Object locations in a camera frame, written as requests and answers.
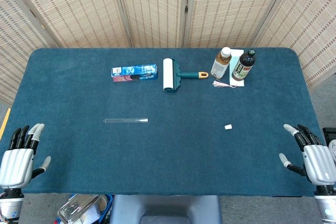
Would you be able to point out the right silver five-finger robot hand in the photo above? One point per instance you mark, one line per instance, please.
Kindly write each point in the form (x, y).
(319, 163)

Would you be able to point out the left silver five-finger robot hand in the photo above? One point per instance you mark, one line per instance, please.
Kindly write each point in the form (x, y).
(17, 161)

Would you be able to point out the small white tube stopper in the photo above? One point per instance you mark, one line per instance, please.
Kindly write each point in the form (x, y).
(228, 127)

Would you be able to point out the clear glass test tube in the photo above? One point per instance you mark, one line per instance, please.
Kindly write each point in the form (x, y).
(126, 121)

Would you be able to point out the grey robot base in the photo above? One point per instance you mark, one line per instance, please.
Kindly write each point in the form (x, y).
(165, 208)

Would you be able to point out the white round object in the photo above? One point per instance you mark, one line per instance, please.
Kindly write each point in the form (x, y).
(333, 150)

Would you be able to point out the black device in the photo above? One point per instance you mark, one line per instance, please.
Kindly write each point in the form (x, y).
(329, 133)

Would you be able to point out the clear plastic box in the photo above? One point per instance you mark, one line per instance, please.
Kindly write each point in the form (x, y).
(78, 208)

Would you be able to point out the white paper card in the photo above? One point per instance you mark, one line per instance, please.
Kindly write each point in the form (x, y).
(237, 83)

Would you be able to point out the dark tea bottle black cap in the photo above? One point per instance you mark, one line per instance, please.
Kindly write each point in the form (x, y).
(242, 68)

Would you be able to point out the pink white tassel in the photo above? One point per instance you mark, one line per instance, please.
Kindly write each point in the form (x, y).
(219, 83)

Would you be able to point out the light tea bottle white cap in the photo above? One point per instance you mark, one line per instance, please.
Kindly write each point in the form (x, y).
(220, 64)

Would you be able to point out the blue cookie box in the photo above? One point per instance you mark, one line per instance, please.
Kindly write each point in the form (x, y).
(134, 72)

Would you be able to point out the blue table cloth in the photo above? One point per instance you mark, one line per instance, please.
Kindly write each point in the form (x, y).
(168, 155)

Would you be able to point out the bamboo folding screen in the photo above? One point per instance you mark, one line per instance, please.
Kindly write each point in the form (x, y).
(78, 11)

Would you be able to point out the teal lint roller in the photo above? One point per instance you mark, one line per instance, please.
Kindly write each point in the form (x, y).
(168, 74)

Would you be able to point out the black screen hinge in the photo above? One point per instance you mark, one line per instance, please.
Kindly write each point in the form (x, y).
(186, 9)

